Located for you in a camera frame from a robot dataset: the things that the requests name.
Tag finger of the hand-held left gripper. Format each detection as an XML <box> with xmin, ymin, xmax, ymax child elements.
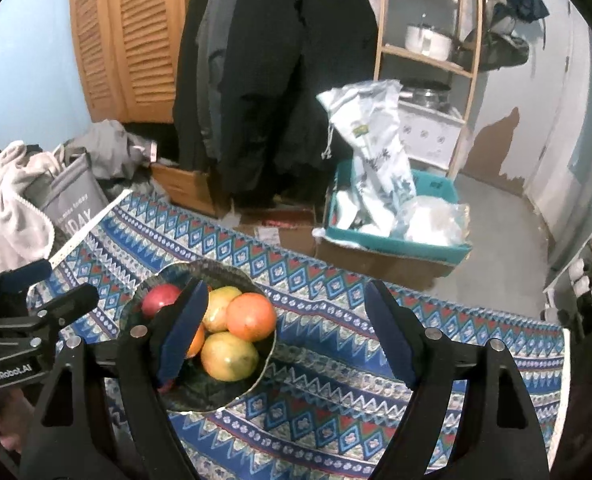
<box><xmin>0</xmin><ymin>259</ymin><xmax>53</xmax><ymax>306</ymax></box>
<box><xmin>23</xmin><ymin>283</ymin><xmax>100</xmax><ymax>333</ymax></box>

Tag white printed rice bag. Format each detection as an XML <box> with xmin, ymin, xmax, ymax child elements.
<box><xmin>317</xmin><ymin>79</ymin><xmax>417</xmax><ymax>236</ymax></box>

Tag white perforated crate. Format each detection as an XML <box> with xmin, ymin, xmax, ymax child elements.
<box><xmin>398</xmin><ymin>100</ymin><xmax>466</xmax><ymax>171</ymax></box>

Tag dark glass bowl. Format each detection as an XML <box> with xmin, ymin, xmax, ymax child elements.
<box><xmin>120</xmin><ymin>258</ymin><xmax>277</xmax><ymax>413</ymax></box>

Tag grey clothes pile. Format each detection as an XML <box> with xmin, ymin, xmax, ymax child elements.
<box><xmin>60</xmin><ymin>119</ymin><xmax>159</xmax><ymax>181</ymax></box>

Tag teal plastic bin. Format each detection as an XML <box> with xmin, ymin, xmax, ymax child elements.
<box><xmin>323</xmin><ymin>160</ymin><xmax>473</xmax><ymax>266</ymax></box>

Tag white shoe rack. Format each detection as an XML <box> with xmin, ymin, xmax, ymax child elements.
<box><xmin>541</xmin><ymin>210</ymin><xmax>592</xmax><ymax>341</ymax></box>

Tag wooden shelf rack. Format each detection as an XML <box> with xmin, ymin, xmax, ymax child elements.
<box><xmin>373</xmin><ymin>0</ymin><xmax>484</xmax><ymax>178</ymax></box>

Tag pale blue door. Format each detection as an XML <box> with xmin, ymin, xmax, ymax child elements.
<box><xmin>458</xmin><ymin>0</ymin><xmax>577</xmax><ymax>196</ymax></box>

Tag orange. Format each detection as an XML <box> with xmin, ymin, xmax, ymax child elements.
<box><xmin>185</xmin><ymin>324</ymin><xmax>207</xmax><ymax>359</ymax></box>
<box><xmin>226</xmin><ymin>292</ymin><xmax>278</xmax><ymax>342</ymax></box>

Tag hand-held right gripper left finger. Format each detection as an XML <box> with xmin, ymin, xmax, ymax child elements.
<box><xmin>20</xmin><ymin>277</ymin><xmax>211</xmax><ymax>480</ymax></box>

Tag blue patterned blanket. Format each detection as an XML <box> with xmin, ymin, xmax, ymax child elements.
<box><xmin>26</xmin><ymin>190</ymin><xmax>569</xmax><ymax>480</ymax></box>

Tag black coat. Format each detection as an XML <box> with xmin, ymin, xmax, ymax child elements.
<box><xmin>211</xmin><ymin>0</ymin><xmax>379</xmax><ymax>196</ymax></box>

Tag clear plastic bags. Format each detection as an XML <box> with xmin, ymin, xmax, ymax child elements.
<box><xmin>403</xmin><ymin>196</ymin><xmax>469</xmax><ymax>247</ymax></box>

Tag light grey fleece cloth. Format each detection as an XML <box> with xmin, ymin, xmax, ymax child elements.
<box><xmin>0</xmin><ymin>142</ymin><xmax>61</xmax><ymax>273</ymax></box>

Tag navy folding umbrella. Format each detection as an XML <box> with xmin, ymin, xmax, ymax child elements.
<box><xmin>493</xmin><ymin>0</ymin><xmax>551</xmax><ymax>23</ymax></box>

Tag large cardboard box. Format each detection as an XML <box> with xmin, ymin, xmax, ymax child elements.
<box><xmin>315</xmin><ymin>232</ymin><xmax>457</xmax><ymax>291</ymax></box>

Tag steel pot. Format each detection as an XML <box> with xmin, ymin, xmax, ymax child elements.
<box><xmin>401</xmin><ymin>82</ymin><xmax>452</xmax><ymax>108</ymax></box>

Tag yellow-green mango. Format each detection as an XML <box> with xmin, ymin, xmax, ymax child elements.
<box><xmin>200</xmin><ymin>332</ymin><xmax>259</xmax><ymax>382</ymax></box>

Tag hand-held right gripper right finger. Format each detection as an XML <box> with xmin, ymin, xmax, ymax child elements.
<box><xmin>365</xmin><ymin>280</ymin><xmax>549</xmax><ymax>480</ymax></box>

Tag white pot with lid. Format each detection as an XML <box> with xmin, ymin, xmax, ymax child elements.
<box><xmin>405</xmin><ymin>22</ymin><xmax>457</xmax><ymax>60</ymax></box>

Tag dark grey jacket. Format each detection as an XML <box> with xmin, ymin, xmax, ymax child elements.
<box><xmin>173</xmin><ymin>0</ymin><xmax>237</xmax><ymax>171</ymax></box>

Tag flat cardboard box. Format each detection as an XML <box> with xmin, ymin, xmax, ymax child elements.
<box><xmin>236</xmin><ymin>207</ymin><xmax>321</xmax><ymax>257</ymax></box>

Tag wooden louvered door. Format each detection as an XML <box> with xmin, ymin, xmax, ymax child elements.
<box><xmin>106</xmin><ymin>0</ymin><xmax>189</xmax><ymax>123</ymax></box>
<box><xmin>70</xmin><ymin>0</ymin><xmax>124</xmax><ymax>123</ymax></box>

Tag person's left hand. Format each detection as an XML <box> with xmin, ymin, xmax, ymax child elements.
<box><xmin>0</xmin><ymin>385</ymin><xmax>39</xmax><ymax>456</ymax></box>

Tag grey tote bag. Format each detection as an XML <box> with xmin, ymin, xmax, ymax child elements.
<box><xmin>23</xmin><ymin>146</ymin><xmax>111</xmax><ymax>241</ymax></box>

